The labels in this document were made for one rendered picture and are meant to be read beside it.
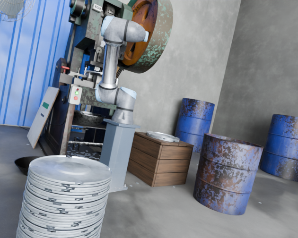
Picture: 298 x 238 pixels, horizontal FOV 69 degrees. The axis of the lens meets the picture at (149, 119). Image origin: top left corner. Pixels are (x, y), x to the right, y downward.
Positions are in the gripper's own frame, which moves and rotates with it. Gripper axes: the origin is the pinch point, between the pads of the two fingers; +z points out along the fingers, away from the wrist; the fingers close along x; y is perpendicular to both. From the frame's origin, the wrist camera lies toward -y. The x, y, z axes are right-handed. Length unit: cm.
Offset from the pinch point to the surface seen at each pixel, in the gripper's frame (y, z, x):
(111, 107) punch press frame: 12.7, 34.8, -9.3
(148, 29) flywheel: 38, -37, 29
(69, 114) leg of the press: -24, 43, -17
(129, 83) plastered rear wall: 110, 56, 128
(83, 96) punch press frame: -13.8, 30.8, -5.6
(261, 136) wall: 332, 42, -6
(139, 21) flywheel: 40, -40, 53
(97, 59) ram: -2.7, 4.0, 20.0
